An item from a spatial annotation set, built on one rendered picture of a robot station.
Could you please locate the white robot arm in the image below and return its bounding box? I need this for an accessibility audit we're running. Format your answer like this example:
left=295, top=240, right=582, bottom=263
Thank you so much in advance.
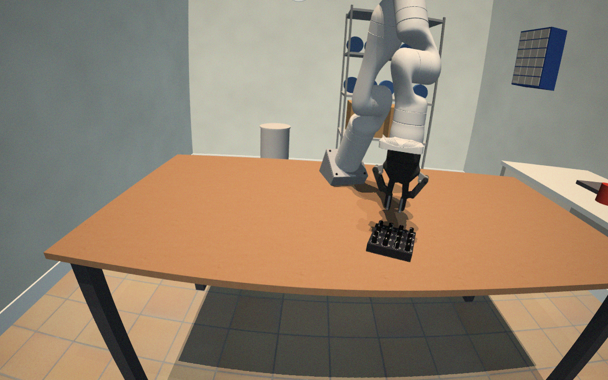
left=335, top=0, right=441, bottom=172

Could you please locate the black knob box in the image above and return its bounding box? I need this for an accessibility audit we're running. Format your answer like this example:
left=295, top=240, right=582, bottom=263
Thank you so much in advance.
left=366, top=221, right=416, bottom=262

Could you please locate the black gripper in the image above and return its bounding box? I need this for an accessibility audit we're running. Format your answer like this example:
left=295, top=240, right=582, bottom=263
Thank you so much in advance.
left=372, top=150, right=429, bottom=213

